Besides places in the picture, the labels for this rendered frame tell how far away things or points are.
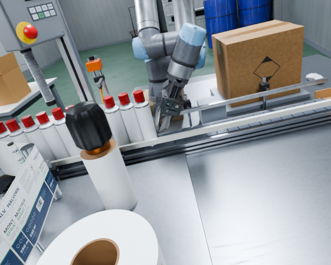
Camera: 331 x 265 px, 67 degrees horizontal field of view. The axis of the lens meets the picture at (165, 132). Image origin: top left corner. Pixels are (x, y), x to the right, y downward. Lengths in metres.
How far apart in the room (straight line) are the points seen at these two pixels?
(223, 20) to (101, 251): 5.27
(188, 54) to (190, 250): 0.51
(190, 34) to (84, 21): 9.06
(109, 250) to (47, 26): 0.69
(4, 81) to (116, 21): 7.22
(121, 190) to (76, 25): 9.38
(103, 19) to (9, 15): 8.68
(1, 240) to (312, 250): 0.62
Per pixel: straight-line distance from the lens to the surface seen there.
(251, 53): 1.07
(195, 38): 0.75
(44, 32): 0.90
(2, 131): 1.01
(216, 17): 5.52
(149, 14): 0.90
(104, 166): 0.58
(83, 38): 9.89
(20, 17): 0.87
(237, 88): 1.09
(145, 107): 0.82
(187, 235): 0.60
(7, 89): 2.47
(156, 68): 1.09
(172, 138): 0.86
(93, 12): 9.58
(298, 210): 0.71
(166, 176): 0.75
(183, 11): 1.07
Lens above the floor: 1.36
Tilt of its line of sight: 30 degrees down
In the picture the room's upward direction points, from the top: 14 degrees counter-clockwise
